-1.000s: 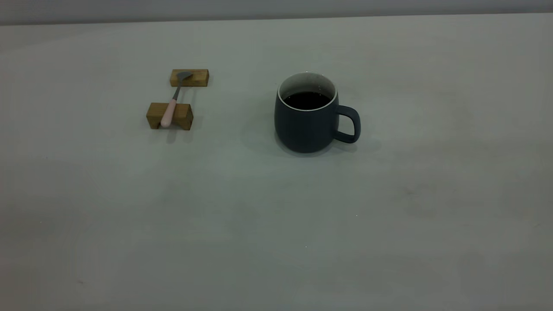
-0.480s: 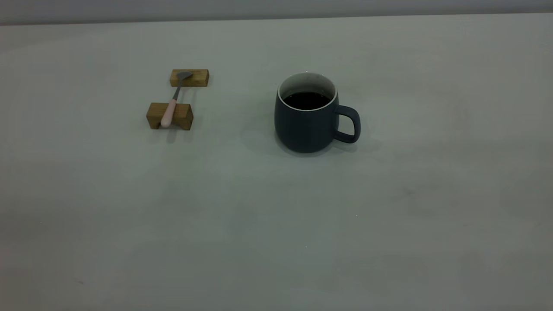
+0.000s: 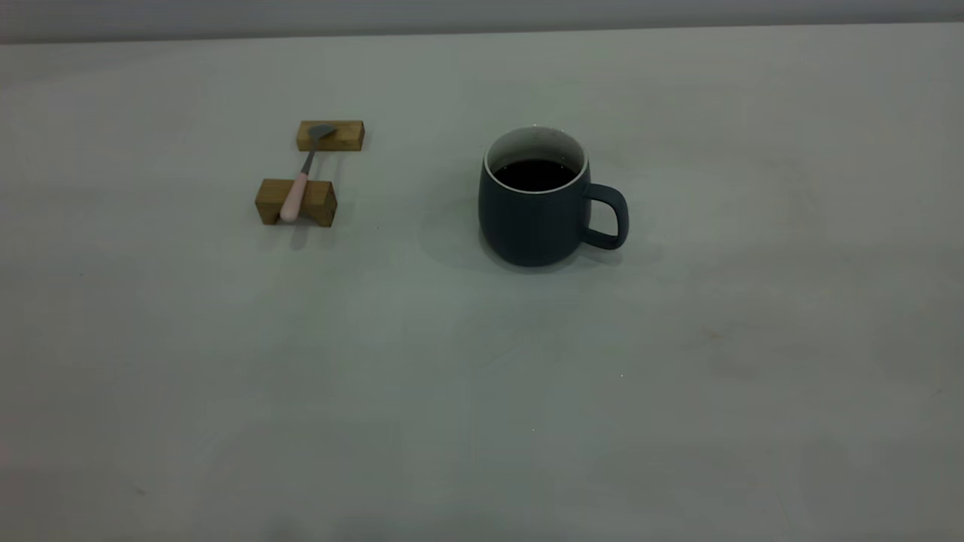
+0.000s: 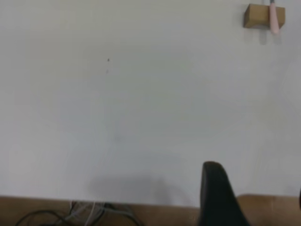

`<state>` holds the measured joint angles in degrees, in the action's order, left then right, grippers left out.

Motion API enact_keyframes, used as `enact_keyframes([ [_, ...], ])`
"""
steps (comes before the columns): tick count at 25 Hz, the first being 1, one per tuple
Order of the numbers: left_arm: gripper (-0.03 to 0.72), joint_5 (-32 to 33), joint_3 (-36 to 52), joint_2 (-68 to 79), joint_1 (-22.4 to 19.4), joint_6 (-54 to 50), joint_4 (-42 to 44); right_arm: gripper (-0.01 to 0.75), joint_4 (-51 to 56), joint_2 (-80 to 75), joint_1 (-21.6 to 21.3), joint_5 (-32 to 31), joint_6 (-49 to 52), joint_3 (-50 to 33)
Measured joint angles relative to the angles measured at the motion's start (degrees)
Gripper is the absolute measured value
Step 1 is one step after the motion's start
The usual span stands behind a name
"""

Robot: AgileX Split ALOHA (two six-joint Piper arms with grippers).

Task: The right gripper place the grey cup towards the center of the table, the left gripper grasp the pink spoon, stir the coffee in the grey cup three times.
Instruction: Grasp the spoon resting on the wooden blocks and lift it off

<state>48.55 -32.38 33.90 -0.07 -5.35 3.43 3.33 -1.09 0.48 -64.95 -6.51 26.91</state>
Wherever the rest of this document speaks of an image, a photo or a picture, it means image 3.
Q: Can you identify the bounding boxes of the pink handled metal spoon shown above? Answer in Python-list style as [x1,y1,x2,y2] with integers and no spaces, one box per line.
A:
[279,124,337,224]

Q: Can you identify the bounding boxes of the dark grey ceramic cup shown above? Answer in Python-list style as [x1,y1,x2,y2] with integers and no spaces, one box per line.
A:
[477,126,630,267]

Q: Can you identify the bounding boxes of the arched wooden block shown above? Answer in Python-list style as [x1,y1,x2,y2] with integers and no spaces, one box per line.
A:
[255,178,337,227]

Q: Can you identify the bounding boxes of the flat wooden block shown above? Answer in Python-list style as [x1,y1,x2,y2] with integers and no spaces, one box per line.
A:
[295,120,365,152]

